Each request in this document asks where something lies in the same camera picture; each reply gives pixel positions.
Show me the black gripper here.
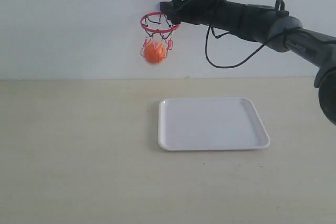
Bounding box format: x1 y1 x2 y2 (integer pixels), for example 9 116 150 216
159 0 228 26

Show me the small orange basketball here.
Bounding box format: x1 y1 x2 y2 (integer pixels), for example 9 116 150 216
142 42 166 65

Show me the red mini basketball hoop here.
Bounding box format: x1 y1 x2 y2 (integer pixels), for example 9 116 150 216
140 12 180 59

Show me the white plastic tray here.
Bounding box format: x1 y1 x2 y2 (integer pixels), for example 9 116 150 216
157 97 270 151

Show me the black cable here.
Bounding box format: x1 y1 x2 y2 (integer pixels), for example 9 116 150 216
205 23 289 69

